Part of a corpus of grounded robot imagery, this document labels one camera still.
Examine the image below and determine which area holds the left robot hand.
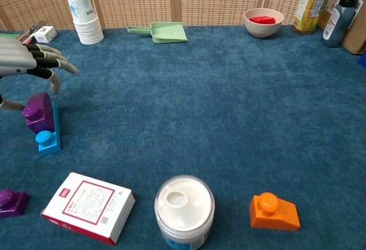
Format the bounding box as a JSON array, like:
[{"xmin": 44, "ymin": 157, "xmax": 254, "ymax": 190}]
[{"xmin": 0, "ymin": 37, "xmax": 78, "ymax": 112}]

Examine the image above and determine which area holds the purple toy block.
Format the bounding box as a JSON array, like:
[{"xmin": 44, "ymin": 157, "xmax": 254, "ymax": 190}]
[{"xmin": 22, "ymin": 92, "xmax": 55, "ymax": 136}]

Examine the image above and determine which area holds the light blue toy block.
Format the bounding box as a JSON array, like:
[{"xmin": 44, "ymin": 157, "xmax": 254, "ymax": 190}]
[{"xmin": 34, "ymin": 102, "xmax": 62, "ymax": 157}]

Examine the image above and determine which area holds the stack of paper cups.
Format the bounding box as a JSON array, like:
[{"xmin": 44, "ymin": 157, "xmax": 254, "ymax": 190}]
[{"xmin": 65, "ymin": 0, "xmax": 105, "ymax": 45}]

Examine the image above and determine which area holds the small purple block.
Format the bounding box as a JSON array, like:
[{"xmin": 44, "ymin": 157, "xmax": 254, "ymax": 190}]
[{"xmin": 0, "ymin": 188, "xmax": 30, "ymax": 219}]

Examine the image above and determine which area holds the red object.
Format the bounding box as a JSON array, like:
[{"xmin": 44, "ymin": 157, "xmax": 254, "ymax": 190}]
[{"xmin": 249, "ymin": 15, "xmax": 276, "ymax": 25}]

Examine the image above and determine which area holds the orange toy block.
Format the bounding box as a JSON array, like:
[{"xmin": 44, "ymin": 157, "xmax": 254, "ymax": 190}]
[{"xmin": 249, "ymin": 192, "xmax": 301, "ymax": 232}]

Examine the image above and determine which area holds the green sachet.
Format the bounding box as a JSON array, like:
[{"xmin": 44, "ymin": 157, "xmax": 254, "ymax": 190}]
[{"xmin": 0, "ymin": 32, "xmax": 23, "ymax": 41}]

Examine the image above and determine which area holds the small white box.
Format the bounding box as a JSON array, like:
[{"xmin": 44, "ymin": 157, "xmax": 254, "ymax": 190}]
[{"xmin": 33, "ymin": 26, "xmax": 58, "ymax": 44}]

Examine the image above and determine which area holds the wicker folding screen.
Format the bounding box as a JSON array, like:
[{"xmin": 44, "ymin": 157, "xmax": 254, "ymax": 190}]
[{"xmin": 0, "ymin": 0, "xmax": 366, "ymax": 33}]

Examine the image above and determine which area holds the mint green dustpan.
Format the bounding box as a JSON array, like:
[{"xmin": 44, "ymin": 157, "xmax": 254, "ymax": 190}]
[{"xmin": 127, "ymin": 21, "xmax": 189, "ymax": 45}]

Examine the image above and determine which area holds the blue table cloth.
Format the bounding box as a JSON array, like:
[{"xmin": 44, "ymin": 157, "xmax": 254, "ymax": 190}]
[{"xmin": 0, "ymin": 25, "xmax": 366, "ymax": 250}]

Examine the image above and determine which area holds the white lidded plastic jar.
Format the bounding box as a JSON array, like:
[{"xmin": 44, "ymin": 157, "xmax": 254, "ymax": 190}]
[{"xmin": 154, "ymin": 174, "xmax": 216, "ymax": 250}]

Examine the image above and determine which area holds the pink bowl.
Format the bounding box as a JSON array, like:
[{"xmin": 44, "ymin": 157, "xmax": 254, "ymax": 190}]
[{"xmin": 243, "ymin": 7, "xmax": 285, "ymax": 39}]

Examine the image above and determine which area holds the yellow tea bottle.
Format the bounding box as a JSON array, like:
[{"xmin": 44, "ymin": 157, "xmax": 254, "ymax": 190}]
[{"xmin": 292, "ymin": 0, "xmax": 335, "ymax": 35}]

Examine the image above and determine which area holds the dark grey bottle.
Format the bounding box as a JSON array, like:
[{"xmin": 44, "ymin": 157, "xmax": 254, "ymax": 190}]
[{"xmin": 321, "ymin": 0, "xmax": 359, "ymax": 48}]

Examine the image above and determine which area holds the open cardboard box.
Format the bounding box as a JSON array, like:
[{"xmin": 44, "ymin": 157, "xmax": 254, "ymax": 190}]
[{"xmin": 317, "ymin": 0, "xmax": 366, "ymax": 55}]

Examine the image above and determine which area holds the white box with red frame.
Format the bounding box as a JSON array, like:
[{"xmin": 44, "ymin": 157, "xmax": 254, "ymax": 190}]
[{"xmin": 41, "ymin": 172, "xmax": 136, "ymax": 247}]

